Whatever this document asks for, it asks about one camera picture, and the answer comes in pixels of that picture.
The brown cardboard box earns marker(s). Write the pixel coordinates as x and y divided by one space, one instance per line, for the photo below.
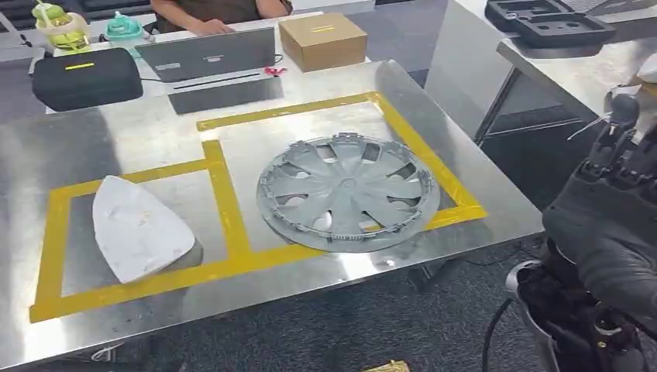
323 43

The steel workbench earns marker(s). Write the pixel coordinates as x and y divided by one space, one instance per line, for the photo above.
128 138

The teal drink bottle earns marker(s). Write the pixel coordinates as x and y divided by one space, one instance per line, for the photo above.
124 31

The green drink bottle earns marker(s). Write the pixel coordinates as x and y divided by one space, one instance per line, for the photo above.
64 31

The white iron-shaped cover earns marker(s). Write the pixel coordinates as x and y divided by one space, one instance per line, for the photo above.
138 231

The grey keyboard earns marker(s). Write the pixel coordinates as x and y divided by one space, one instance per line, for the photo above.
605 5

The white desk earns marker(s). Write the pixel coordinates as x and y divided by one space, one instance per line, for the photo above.
154 88

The small red clip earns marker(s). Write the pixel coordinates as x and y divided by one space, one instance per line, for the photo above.
274 71

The black foam tray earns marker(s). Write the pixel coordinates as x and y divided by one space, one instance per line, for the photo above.
554 28

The grey laptop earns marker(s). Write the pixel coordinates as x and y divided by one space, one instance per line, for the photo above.
205 54

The black soft case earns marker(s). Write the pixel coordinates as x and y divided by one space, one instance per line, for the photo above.
87 84

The yellow tape outline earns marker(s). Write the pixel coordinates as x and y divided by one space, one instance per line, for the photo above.
226 205

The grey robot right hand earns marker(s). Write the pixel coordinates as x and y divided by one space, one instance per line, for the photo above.
605 221

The person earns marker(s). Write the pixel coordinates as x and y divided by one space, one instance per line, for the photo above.
220 10

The grey metal table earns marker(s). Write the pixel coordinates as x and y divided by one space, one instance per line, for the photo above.
564 72

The silver plastic hubcap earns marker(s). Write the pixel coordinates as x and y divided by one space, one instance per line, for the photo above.
349 185

